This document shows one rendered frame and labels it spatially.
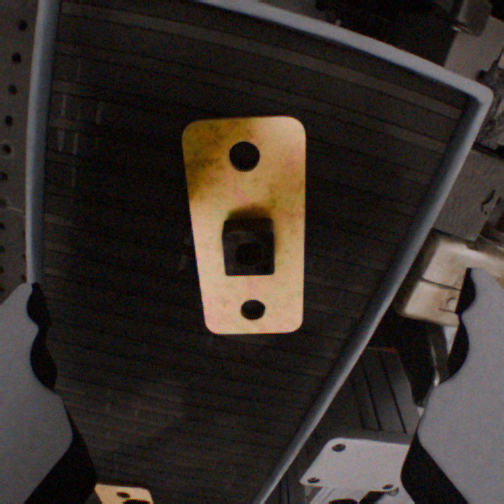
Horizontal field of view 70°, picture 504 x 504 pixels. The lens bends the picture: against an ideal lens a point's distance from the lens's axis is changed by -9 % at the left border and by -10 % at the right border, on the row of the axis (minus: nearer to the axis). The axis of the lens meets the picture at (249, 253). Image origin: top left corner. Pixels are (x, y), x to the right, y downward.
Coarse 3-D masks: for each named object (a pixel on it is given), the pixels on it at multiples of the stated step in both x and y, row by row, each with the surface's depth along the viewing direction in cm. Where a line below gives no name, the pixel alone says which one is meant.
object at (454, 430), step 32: (480, 288) 10; (480, 320) 9; (480, 352) 8; (448, 384) 7; (480, 384) 7; (448, 416) 6; (480, 416) 6; (416, 448) 6; (448, 448) 6; (480, 448) 6; (416, 480) 6; (448, 480) 5; (480, 480) 5
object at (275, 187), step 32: (192, 128) 12; (224, 128) 12; (256, 128) 12; (288, 128) 12; (192, 160) 12; (224, 160) 12; (288, 160) 12; (192, 192) 13; (224, 192) 13; (256, 192) 13; (288, 192) 13; (192, 224) 13; (224, 224) 13; (256, 224) 13; (288, 224) 13; (224, 256) 13; (256, 256) 14; (288, 256) 14; (224, 288) 15; (256, 288) 15; (288, 288) 15; (224, 320) 16; (256, 320) 15; (288, 320) 15
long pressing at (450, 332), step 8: (496, 224) 32; (448, 328) 36; (456, 328) 36; (448, 336) 37; (320, 488) 53; (328, 488) 52; (336, 488) 53; (400, 488) 53; (312, 496) 55; (320, 496) 53; (328, 496) 54; (336, 496) 54; (344, 496) 54; (352, 496) 54; (360, 496) 54; (384, 496) 54; (400, 496) 55; (408, 496) 55
